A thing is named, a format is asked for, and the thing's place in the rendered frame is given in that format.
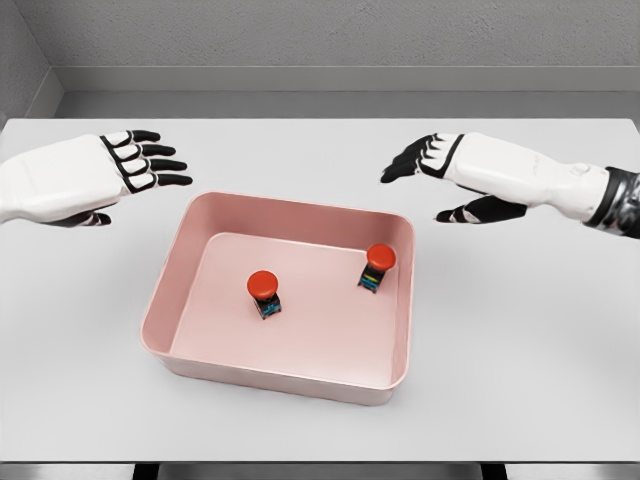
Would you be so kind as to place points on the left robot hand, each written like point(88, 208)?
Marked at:
point(75, 170)

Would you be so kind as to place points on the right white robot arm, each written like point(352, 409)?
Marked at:
point(590, 190)

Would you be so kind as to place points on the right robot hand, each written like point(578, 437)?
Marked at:
point(480, 165)

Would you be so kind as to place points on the red button industrial switch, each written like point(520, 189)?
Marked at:
point(377, 265)
point(264, 292)

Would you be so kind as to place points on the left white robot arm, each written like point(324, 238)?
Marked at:
point(14, 187)

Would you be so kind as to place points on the pink rectangular basket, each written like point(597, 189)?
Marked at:
point(300, 310)

